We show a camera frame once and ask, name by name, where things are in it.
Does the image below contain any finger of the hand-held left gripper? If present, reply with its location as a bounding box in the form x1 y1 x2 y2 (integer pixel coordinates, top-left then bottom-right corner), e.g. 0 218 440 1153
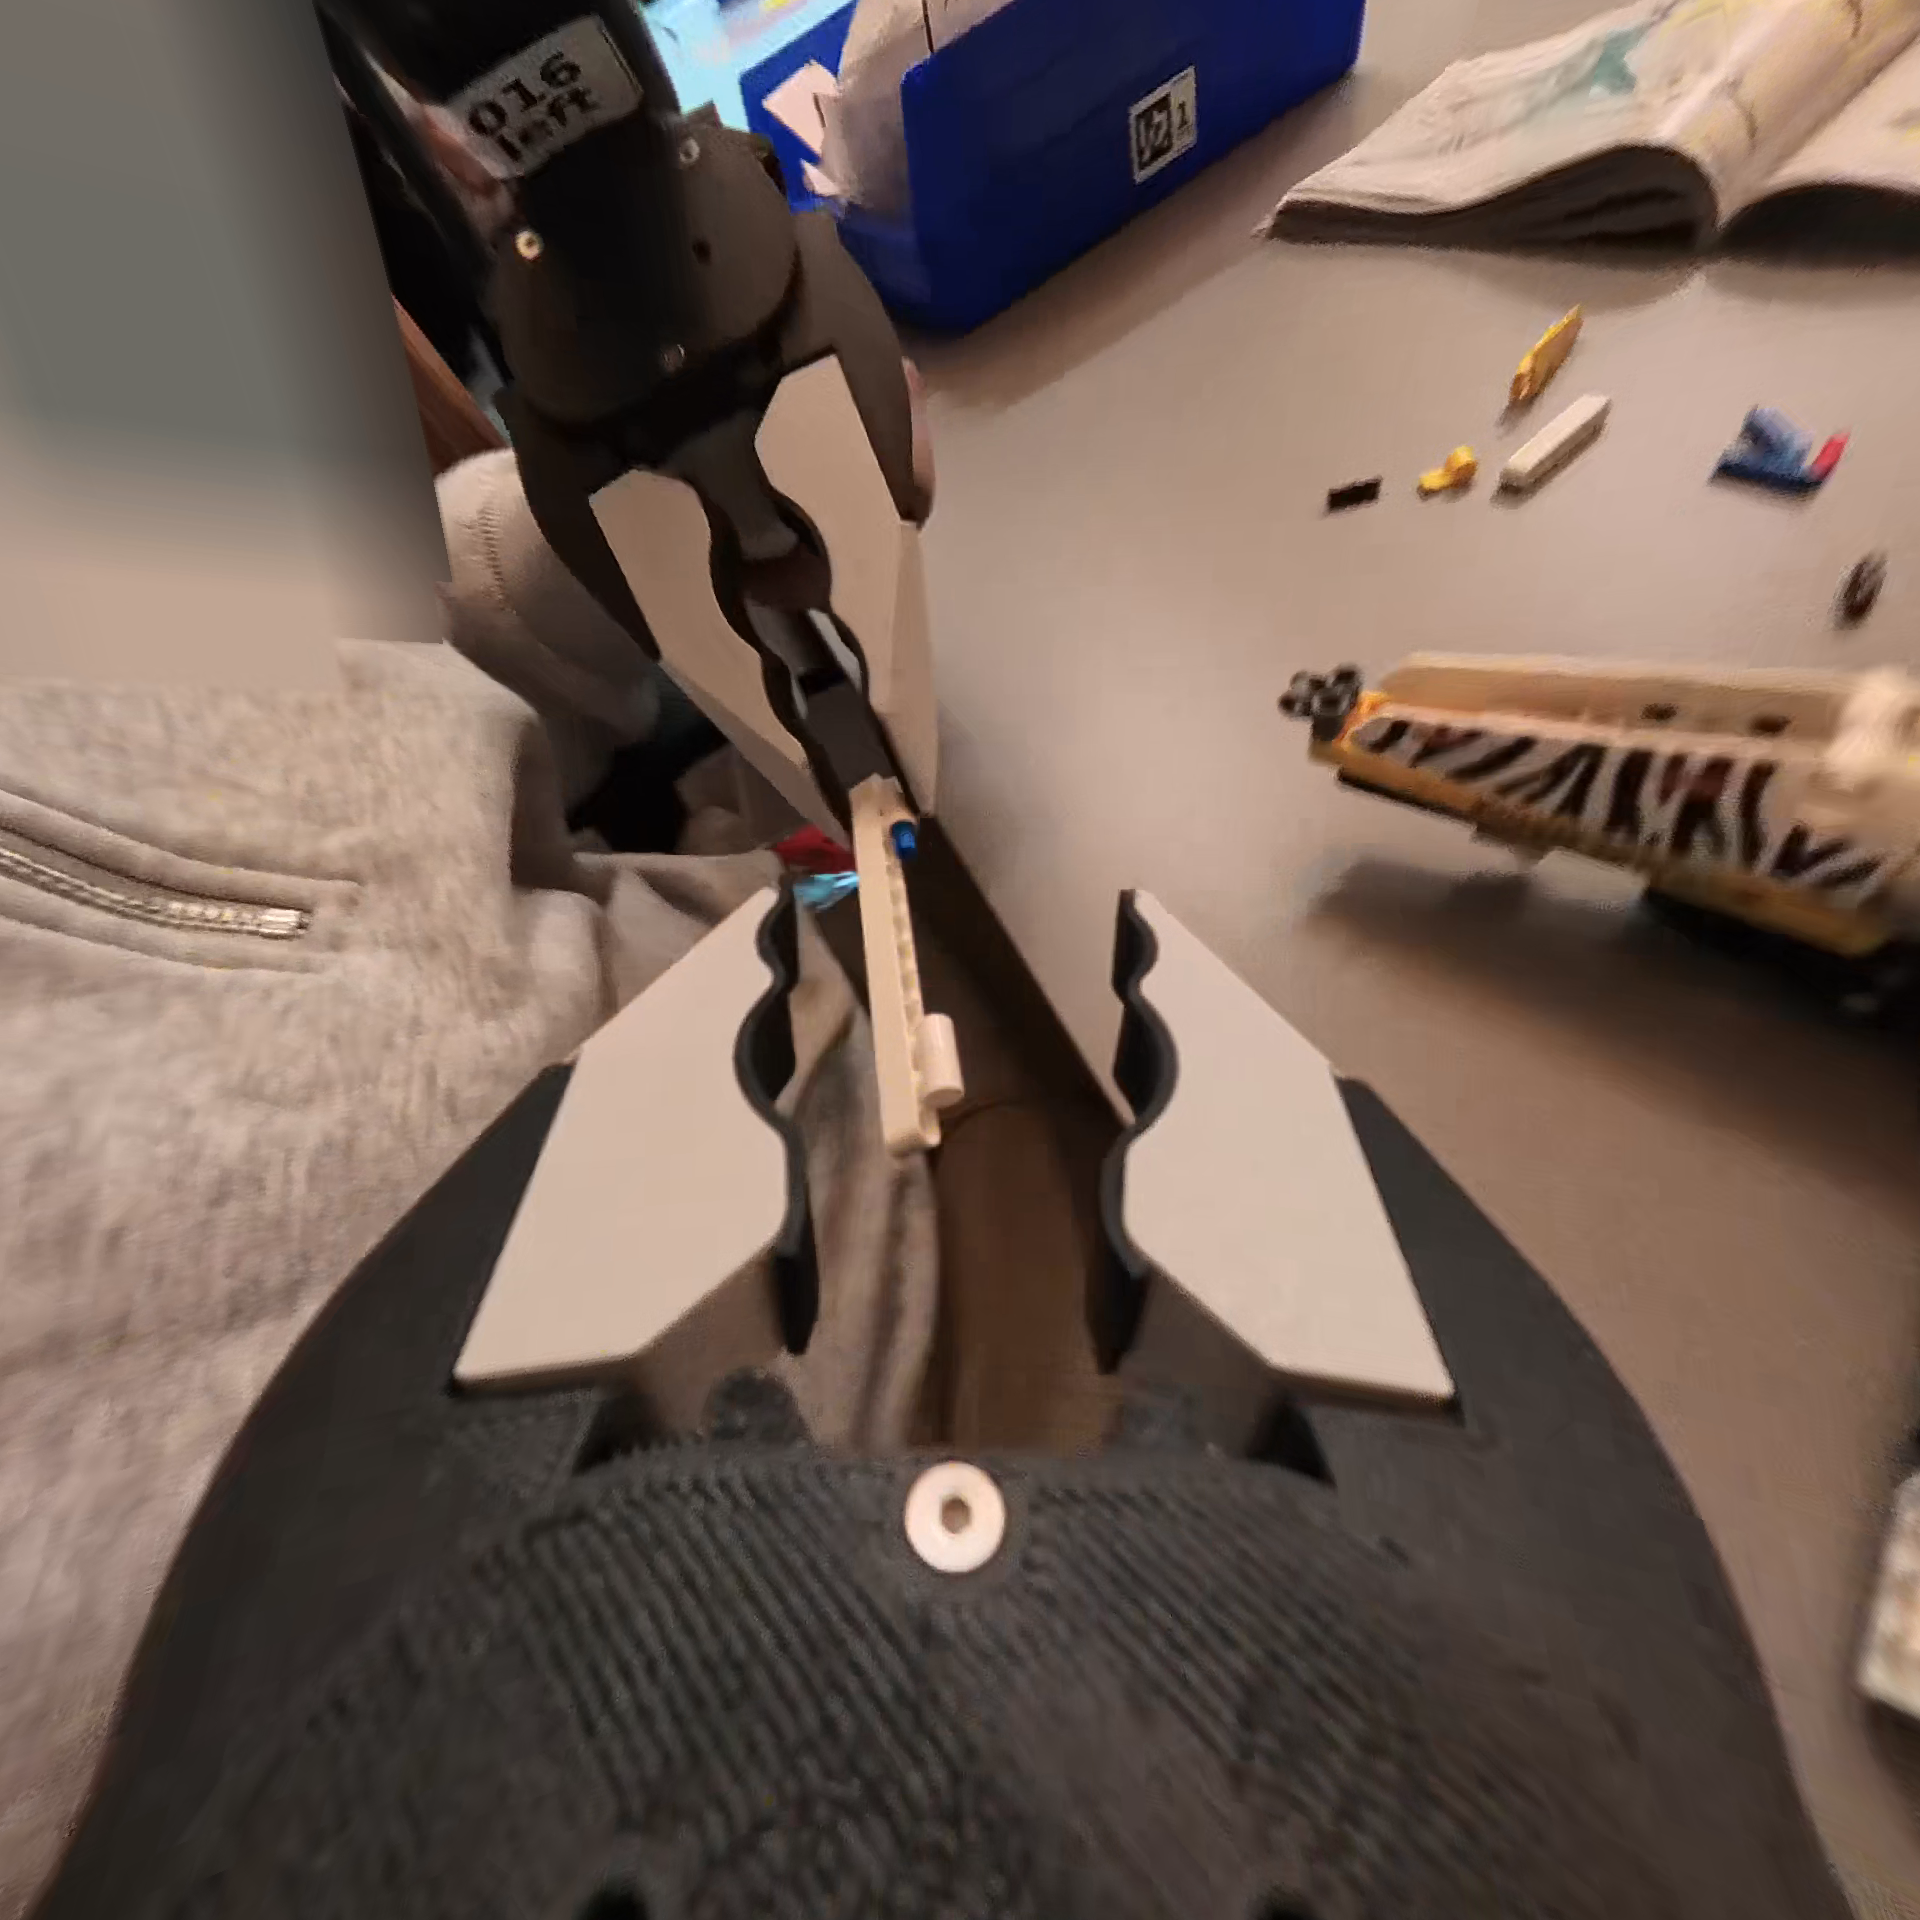
588 463 865 856
759 352 944 819

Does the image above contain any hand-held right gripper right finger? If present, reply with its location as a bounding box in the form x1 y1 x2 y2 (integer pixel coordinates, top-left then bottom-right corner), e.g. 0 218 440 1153
1099 890 1461 1410

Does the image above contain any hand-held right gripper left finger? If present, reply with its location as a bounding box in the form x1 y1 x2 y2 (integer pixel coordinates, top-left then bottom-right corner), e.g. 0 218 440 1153
454 884 823 1403

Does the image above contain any long white lego beam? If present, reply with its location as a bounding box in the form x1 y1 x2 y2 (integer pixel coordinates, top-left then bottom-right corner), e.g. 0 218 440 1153
846 782 967 1155

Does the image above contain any zebra striped lego airplane model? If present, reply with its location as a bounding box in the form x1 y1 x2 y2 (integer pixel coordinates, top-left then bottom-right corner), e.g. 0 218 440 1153
1281 649 1920 1030

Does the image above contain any person's left forearm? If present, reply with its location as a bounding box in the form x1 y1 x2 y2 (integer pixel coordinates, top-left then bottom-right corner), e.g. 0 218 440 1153
436 448 671 746

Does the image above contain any short white lego beam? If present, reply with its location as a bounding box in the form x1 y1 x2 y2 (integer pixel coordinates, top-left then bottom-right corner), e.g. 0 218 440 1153
1498 393 1609 498

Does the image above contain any white plastic bag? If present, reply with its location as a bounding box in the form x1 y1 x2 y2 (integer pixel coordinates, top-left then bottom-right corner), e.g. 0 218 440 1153
811 0 1053 203

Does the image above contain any blue plastic bin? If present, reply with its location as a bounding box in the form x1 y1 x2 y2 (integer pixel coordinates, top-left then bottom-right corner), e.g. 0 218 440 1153
738 0 1371 336

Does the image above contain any open instruction booklet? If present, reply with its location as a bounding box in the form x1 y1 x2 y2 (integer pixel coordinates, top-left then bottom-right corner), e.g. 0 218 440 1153
1262 0 1920 254

